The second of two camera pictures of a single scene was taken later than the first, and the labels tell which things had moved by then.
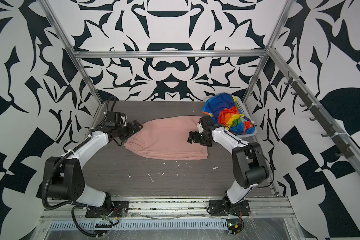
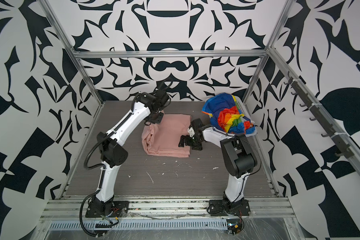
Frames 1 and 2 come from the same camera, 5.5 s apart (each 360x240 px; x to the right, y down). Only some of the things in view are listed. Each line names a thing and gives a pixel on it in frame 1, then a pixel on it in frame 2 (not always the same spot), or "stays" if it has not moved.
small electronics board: (234, 226) stays
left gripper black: (133, 130) to (158, 120)
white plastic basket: (243, 109) stays
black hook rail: (344, 149) stays
